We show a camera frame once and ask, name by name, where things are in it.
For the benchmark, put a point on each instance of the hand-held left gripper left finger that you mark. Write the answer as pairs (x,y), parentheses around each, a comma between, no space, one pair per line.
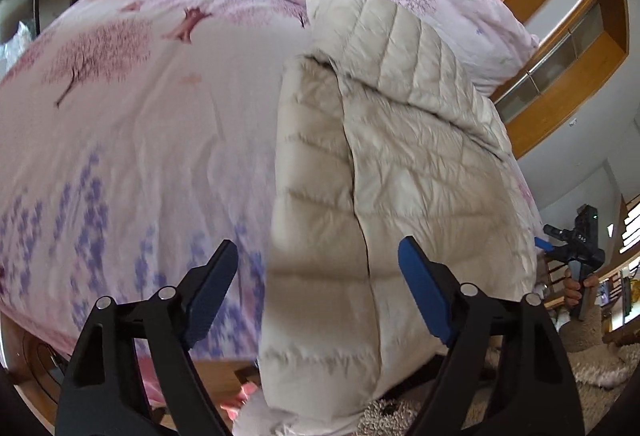
(212,291)

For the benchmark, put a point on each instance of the wooden headboard cabinet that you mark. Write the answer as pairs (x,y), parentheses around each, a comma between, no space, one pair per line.
(565,116)

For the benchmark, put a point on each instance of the pink floral bed sheet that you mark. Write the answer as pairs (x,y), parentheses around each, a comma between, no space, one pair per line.
(125,141)

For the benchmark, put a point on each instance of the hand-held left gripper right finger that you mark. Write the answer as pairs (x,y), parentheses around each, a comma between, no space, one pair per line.
(425,286)

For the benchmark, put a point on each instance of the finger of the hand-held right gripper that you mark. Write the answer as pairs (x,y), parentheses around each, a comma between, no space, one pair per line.
(542,244)

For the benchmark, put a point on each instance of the cream quilted down jacket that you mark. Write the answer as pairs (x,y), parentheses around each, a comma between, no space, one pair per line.
(425,156)

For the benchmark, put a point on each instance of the person's right hand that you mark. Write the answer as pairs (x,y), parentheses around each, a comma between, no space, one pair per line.
(572,291)

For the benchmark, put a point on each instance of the pink floral pillow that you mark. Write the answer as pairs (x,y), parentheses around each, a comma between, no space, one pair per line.
(460,1)

